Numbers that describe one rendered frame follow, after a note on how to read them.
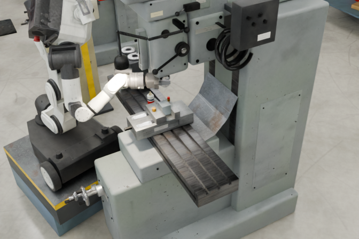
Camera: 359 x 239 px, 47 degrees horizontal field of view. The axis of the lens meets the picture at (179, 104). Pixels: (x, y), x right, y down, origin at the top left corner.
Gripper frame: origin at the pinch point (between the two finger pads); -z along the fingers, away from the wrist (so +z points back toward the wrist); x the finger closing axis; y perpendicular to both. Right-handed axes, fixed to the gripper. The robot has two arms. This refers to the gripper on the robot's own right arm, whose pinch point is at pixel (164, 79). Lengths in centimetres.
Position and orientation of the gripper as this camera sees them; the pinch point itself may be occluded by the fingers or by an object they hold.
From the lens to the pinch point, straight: 219.2
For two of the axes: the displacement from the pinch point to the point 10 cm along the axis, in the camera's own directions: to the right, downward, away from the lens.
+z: -10.0, 0.4, -0.3
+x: -0.5, -5.8, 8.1
